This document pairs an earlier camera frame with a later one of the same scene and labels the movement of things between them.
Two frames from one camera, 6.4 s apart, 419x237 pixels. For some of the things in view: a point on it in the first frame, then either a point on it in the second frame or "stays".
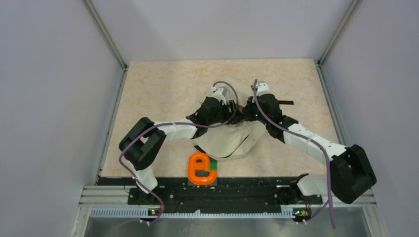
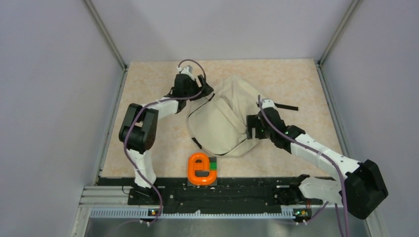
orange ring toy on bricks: x=202 y=170 stays
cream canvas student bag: x=235 y=139 stays
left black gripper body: x=223 y=114 → x=193 y=89
